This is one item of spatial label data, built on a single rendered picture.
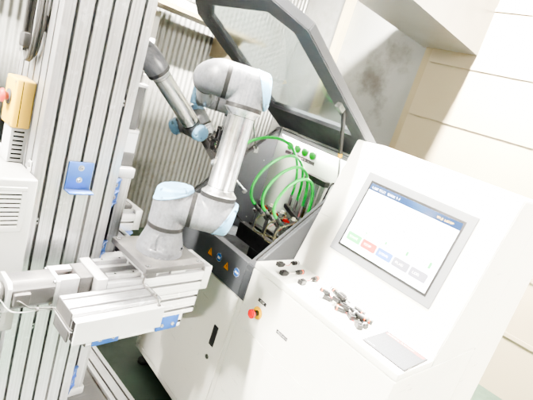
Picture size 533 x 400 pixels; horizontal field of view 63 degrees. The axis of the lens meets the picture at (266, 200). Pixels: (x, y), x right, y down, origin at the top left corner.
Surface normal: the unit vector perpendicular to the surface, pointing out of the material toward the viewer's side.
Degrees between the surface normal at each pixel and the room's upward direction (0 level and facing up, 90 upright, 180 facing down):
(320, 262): 76
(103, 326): 90
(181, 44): 90
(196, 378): 90
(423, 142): 90
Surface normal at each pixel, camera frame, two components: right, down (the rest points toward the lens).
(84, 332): 0.68, 0.38
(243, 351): -0.73, -0.06
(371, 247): -0.64, -0.28
